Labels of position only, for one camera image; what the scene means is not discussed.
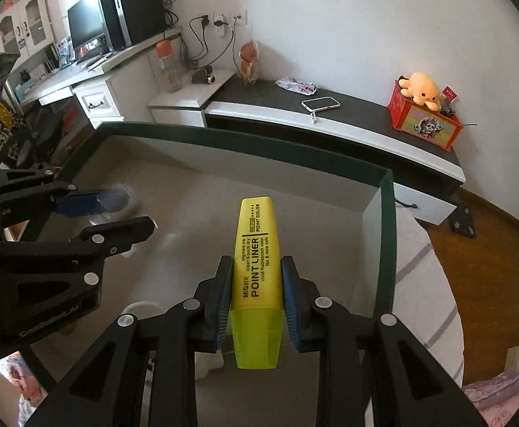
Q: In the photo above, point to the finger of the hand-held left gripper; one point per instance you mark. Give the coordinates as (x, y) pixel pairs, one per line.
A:
(86, 203)
(121, 233)

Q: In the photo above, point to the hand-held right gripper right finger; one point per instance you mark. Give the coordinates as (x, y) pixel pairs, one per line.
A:
(291, 304)

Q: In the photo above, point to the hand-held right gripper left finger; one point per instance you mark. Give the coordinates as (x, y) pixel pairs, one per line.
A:
(224, 304)

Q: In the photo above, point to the clear small bottle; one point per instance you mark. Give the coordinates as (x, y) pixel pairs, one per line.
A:
(126, 207)

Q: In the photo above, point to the yellow highlighter pen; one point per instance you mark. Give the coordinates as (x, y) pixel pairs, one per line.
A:
(255, 253)

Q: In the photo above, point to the dark green cardboard box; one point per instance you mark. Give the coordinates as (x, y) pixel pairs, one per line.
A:
(188, 178)

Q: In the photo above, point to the office chair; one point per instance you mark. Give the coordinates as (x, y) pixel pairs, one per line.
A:
(55, 133)

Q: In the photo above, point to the black printed bag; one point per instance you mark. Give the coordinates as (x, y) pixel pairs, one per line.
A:
(10, 138)

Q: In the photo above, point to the white desk drawer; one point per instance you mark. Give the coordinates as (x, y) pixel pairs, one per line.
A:
(97, 100)

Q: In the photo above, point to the striped bed sheet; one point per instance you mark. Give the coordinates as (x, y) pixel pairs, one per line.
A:
(424, 298)

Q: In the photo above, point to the white computer desk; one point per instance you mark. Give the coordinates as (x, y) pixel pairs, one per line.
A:
(126, 71)

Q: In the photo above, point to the white side cabinet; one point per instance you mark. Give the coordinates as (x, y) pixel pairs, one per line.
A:
(184, 98)

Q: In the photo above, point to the orange-lid clear bottle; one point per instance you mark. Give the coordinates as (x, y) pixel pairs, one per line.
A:
(168, 71)

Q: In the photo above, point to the black copper cylinder device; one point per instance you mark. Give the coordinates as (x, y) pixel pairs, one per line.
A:
(202, 75)

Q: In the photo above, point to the black computer monitor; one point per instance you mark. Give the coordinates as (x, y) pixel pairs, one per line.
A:
(86, 22)

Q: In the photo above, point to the white glass-door cabinet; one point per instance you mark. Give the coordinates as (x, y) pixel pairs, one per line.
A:
(32, 18)

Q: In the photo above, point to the black-top white bench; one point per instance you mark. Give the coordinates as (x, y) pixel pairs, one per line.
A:
(357, 115)

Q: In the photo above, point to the black computer tower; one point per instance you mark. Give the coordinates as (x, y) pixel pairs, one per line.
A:
(135, 9)

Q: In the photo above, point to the phone in white case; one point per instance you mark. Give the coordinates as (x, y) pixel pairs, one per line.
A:
(321, 103)

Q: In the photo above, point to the orange snack bag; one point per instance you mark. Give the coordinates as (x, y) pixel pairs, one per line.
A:
(249, 60)

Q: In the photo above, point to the patterned tissue packet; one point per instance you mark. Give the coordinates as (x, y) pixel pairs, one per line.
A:
(295, 84)

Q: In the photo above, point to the red storage box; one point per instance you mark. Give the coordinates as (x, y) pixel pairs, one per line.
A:
(424, 126)

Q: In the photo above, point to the pink patterned blanket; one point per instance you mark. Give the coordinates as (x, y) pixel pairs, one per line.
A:
(495, 396)

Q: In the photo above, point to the orange plush octopus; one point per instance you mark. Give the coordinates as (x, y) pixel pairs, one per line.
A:
(419, 89)

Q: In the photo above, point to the small red tag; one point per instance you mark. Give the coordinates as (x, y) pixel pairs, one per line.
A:
(450, 93)

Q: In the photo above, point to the black floor bracket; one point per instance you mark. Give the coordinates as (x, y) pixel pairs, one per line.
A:
(463, 222)

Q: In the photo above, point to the white wall outlet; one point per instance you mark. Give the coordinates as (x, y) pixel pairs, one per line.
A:
(219, 24)
(240, 17)

